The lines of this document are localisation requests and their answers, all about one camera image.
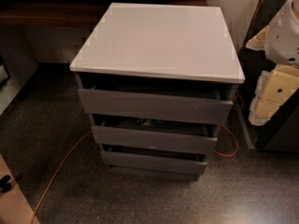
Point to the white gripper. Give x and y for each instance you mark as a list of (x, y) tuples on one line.
[(285, 39)]

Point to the green jalapeno chip bag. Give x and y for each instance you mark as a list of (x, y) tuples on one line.
[(148, 122)]

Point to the grey drawer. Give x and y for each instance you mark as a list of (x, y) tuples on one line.
[(155, 106), (154, 160), (192, 138)]

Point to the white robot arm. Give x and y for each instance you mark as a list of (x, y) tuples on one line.
[(280, 42)]

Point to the grey drawer cabinet white top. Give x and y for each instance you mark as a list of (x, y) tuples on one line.
[(160, 49)]

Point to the grey top drawer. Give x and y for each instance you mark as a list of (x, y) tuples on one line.
[(155, 106)]

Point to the grey bottom drawer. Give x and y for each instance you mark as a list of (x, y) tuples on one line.
[(154, 160)]

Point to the dark wooden shelf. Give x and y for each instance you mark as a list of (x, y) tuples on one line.
[(69, 13)]

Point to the black object on box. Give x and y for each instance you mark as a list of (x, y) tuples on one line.
[(5, 186)]

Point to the brown cardboard box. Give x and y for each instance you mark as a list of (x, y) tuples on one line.
[(14, 208)]

